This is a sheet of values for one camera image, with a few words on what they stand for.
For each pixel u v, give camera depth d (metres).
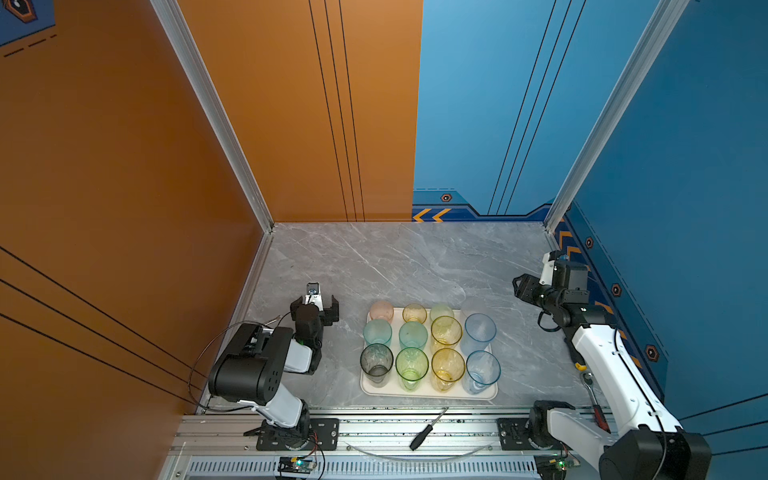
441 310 0.91
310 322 0.72
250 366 0.46
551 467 0.70
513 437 0.72
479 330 0.84
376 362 0.79
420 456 0.71
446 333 0.83
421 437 0.73
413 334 0.88
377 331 0.87
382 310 0.91
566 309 0.57
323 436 0.74
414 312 0.89
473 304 0.95
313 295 0.79
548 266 0.71
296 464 0.71
